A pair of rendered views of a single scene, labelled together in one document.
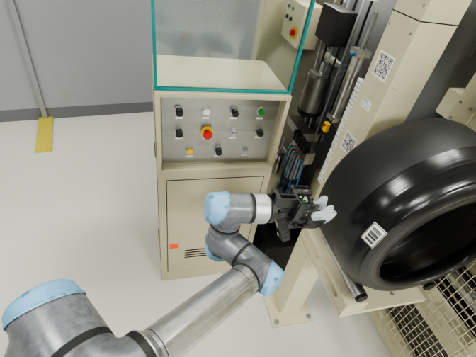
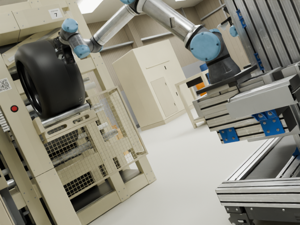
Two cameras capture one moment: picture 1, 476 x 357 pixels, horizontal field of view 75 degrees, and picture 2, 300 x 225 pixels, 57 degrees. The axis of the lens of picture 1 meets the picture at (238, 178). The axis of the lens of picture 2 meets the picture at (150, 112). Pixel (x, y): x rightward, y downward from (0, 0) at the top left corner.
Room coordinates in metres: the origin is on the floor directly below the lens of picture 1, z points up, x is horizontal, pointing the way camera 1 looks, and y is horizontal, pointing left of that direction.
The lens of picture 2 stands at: (0.60, 1.49, 0.79)
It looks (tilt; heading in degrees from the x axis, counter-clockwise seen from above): 3 degrees down; 259
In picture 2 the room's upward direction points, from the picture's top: 24 degrees counter-clockwise
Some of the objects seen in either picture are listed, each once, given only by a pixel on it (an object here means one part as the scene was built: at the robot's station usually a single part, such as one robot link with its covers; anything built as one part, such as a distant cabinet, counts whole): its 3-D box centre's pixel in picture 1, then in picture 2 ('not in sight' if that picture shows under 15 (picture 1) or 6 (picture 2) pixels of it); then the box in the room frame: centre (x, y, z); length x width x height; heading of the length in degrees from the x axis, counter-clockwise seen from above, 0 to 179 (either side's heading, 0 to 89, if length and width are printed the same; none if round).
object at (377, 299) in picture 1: (358, 265); (67, 131); (0.79, -0.55, 0.80); 0.37 x 0.36 x 0.02; 110
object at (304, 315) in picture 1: (286, 302); not in sight; (1.03, -0.44, 0.01); 0.27 x 0.27 x 0.02; 20
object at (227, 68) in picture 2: not in sight; (221, 68); (-0.05, 0.26, 0.77); 0.15 x 0.15 x 0.10
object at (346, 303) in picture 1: (331, 263); (69, 124); (0.74, -0.41, 0.83); 0.36 x 0.09 x 0.06; 20
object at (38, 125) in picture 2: not in sight; (35, 128); (0.96, -0.49, 0.90); 0.40 x 0.03 x 0.10; 110
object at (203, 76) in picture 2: not in sight; (203, 98); (-1.14, -2.72, 0.40); 0.60 x 0.35 x 0.80; 119
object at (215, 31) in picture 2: not in sight; (211, 45); (-0.05, 0.26, 0.88); 0.13 x 0.12 x 0.14; 54
